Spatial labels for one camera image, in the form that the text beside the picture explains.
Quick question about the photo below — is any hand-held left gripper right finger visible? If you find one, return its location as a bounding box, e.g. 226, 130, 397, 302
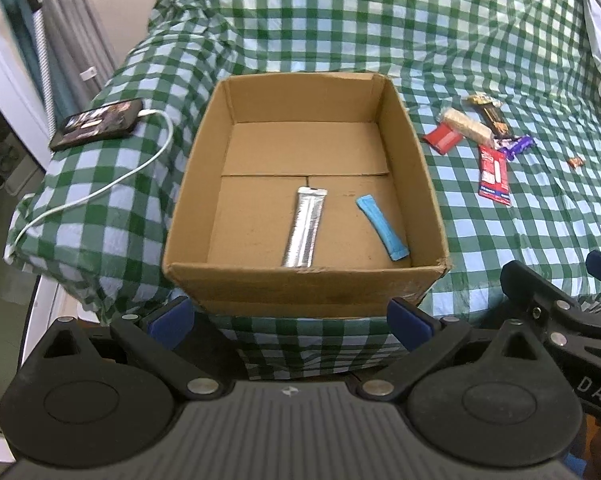
355, 297, 544, 403

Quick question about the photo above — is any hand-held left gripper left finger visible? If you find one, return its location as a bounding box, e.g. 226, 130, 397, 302
40, 296, 231, 402

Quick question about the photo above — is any purple candy stick packet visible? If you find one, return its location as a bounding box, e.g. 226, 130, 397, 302
497, 135, 536, 162

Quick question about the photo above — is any brown cardboard box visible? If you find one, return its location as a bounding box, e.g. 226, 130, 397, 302
161, 72, 452, 320

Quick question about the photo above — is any blue stick packet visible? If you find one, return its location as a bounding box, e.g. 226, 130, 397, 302
355, 195, 411, 261

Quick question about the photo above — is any red white blue snack packet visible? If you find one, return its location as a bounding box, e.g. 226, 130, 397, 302
477, 144, 512, 207

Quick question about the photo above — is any silver snack bar packet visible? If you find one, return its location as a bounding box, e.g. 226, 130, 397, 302
282, 186, 328, 268

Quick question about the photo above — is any dark gold chocolate packet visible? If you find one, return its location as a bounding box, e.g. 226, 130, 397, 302
461, 93, 512, 140

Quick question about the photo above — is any beige oat bar packet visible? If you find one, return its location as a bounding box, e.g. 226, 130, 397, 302
438, 107, 496, 148

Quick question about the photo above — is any black smartphone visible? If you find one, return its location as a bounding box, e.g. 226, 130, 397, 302
49, 99, 144, 152

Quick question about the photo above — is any green white checked cloth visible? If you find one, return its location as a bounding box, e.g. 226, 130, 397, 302
3, 0, 601, 381

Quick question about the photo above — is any white charging cable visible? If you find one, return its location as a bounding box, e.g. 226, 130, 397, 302
3, 108, 175, 263

